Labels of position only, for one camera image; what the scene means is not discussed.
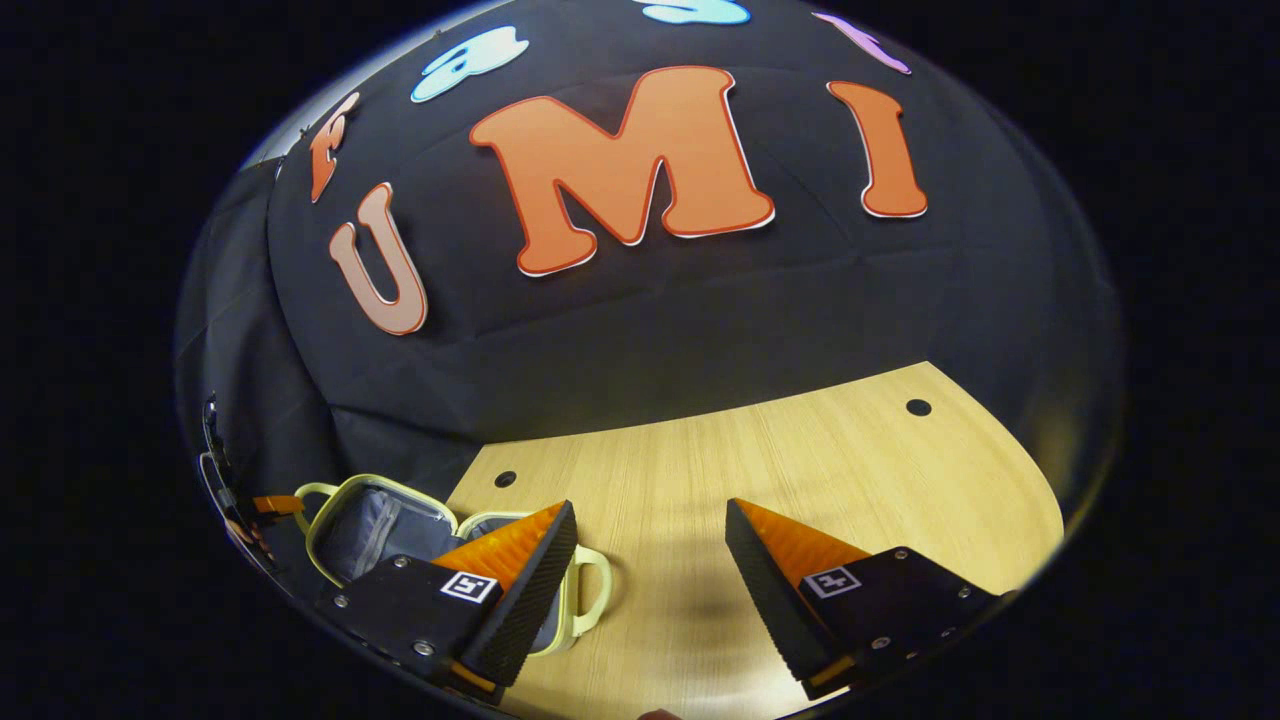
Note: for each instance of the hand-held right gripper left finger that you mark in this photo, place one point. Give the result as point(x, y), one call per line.
point(530, 600)

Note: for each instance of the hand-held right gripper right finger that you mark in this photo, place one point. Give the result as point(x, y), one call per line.
point(770, 600)

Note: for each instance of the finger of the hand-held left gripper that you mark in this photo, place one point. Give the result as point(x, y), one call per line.
point(278, 505)

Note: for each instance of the small cream suitcase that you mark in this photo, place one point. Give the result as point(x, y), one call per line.
point(385, 525)

